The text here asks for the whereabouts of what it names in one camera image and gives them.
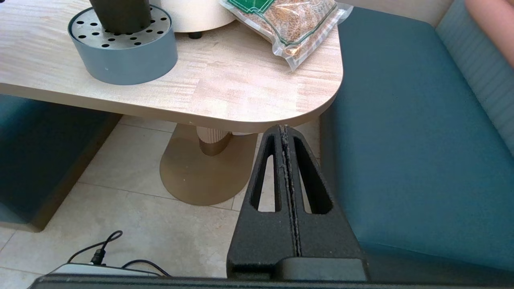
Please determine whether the large dispenser with dark tea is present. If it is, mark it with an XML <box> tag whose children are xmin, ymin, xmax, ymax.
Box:
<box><xmin>149</xmin><ymin>0</ymin><xmax>249</xmax><ymax>39</ymax></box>

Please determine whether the black plastic cup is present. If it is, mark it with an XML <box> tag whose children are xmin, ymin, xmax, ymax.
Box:
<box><xmin>89</xmin><ymin>0</ymin><xmax>152</xmax><ymax>34</ymax></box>

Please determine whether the green white snack bag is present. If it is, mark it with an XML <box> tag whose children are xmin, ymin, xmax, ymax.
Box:
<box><xmin>219</xmin><ymin>0</ymin><xmax>354</xmax><ymax>72</ymax></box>

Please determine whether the teal bench with short bolster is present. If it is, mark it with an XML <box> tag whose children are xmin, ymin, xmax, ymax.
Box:
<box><xmin>320</xmin><ymin>0</ymin><xmax>514</xmax><ymax>283</ymax></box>

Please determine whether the short pink bolster cushion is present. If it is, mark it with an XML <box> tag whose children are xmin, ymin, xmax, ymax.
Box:
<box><xmin>465</xmin><ymin>0</ymin><xmax>514</xmax><ymax>69</ymax></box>

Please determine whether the dark table pedestal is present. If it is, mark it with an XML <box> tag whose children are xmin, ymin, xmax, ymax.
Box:
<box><xmin>159</xmin><ymin>124</ymin><xmax>258</xmax><ymax>206</ymax></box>

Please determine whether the teal bench with long bolster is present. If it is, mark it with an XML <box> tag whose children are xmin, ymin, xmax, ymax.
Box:
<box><xmin>0</xmin><ymin>94</ymin><xmax>123</xmax><ymax>233</ymax></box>

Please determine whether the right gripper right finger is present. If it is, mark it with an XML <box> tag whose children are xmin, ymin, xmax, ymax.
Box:
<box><xmin>285</xmin><ymin>124</ymin><xmax>370</xmax><ymax>280</ymax></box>

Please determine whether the round perforated drip tray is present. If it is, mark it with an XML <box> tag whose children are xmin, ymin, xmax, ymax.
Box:
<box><xmin>67</xmin><ymin>4</ymin><xmax>178</xmax><ymax>85</ymax></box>

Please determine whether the black floor cable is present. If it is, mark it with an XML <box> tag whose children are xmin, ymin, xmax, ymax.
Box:
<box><xmin>67</xmin><ymin>230</ymin><xmax>172</xmax><ymax>277</ymax></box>

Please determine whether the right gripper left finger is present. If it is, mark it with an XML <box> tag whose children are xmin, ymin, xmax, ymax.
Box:
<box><xmin>227</xmin><ymin>124</ymin><xmax>300</xmax><ymax>280</ymax></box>

